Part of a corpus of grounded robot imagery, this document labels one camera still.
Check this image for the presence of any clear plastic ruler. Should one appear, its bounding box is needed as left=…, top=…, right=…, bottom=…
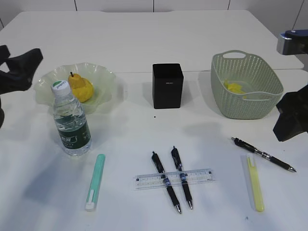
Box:
left=133, top=168, right=216, bottom=190

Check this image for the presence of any black gel pen middle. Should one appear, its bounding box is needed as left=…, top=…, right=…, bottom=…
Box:
left=171, top=146, right=193, bottom=210

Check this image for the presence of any yellow pear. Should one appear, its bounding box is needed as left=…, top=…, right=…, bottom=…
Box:
left=68, top=72, right=94, bottom=103

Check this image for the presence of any yellow waste paper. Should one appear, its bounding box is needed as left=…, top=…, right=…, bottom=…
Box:
left=223, top=80, right=248, bottom=100

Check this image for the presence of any clear water bottle green label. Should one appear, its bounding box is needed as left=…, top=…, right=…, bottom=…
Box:
left=51, top=80, right=91, bottom=156

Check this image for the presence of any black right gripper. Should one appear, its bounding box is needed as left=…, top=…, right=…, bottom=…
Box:
left=273, top=86, right=308, bottom=142

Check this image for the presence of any teal pen in sleeve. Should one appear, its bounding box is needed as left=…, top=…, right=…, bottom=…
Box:
left=85, top=154, right=105, bottom=212

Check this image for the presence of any green plastic woven basket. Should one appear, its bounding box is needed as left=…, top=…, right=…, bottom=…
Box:
left=211, top=50, right=284, bottom=120

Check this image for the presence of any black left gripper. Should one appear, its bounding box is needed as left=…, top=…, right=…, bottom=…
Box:
left=0, top=45, right=43, bottom=127

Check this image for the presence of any green wavy glass plate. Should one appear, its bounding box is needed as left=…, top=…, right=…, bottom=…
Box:
left=34, top=63, right=116, bottom=115

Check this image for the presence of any black square pen holder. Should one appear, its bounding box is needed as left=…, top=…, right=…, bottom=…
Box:
left=152, top=63, right=184, bottom=109

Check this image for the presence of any black gel pen right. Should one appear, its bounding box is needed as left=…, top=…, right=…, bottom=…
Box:
left=231, top=137, right=297, bottom=172

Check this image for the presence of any yellow pen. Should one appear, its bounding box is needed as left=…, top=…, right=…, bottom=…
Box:
left=246, top=154, right=265, bottom=212

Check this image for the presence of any black gel pen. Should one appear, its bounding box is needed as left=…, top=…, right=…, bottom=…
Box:
left=171, top=146, right=193, bottom=210
left=151, top=151, right=182, bottom=214
left=231, top=137, right=297, bottom=172

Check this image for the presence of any black gel pen left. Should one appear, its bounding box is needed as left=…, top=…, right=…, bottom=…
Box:
left=151, top=151, right=182, bottom=214

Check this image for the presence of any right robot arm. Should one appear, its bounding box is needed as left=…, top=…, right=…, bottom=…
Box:
left=273, top=29, right=308, bottom=142

